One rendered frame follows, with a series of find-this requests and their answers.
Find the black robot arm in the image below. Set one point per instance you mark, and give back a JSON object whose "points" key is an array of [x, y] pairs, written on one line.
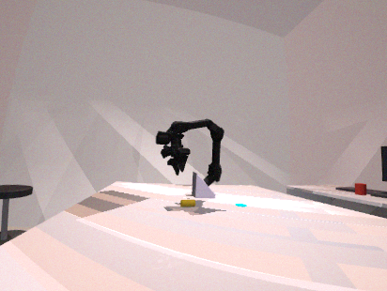
{"points": [[174, 135]]}

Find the yellow tall cylinder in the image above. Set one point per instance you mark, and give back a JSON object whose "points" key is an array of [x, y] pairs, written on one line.
{"points": [[187, 203]]}

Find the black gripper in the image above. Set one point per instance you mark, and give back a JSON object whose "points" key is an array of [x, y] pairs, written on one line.
{"points": [[180, 157]]}

